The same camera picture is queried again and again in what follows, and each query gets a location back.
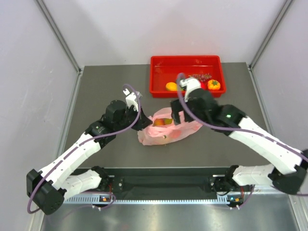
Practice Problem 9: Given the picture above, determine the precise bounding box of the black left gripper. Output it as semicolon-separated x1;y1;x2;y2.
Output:
115;104;153;131

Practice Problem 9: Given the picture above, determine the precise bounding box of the pink plastic bag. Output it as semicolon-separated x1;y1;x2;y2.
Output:
138;107;202;145

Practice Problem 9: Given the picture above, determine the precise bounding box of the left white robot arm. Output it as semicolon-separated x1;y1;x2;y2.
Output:
26;99;151;215

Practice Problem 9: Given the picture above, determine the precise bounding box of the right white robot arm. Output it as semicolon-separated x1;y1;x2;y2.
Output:
170;89;308;195

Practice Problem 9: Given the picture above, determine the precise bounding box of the fruit inside bag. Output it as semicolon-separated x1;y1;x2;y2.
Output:
153;118;173;127

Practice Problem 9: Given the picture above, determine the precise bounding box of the yellow mango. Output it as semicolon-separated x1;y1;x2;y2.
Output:
166;82;178;91

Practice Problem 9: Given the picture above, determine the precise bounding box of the purple grape bunch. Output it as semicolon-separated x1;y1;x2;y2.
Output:
189;73;212;83

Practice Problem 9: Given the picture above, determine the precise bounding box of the orange bell pepper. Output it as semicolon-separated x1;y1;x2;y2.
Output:
207;79;221;90

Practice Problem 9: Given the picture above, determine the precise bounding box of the red plastic tray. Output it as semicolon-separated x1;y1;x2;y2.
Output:
149;55;227;98

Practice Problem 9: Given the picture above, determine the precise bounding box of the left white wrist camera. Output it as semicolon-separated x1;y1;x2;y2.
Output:
123;88;142;112

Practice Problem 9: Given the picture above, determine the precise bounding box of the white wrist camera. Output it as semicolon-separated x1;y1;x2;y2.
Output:
123;88;142;112
177;77;201;91

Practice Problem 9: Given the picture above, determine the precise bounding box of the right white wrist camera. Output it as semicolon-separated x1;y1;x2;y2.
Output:
177;77;201;91

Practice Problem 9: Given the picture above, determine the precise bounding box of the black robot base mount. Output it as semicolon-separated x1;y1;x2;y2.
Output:
72;167;255;194

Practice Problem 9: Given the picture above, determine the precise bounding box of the grey slotted cable duct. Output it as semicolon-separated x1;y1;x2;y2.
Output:
64;194;231;205

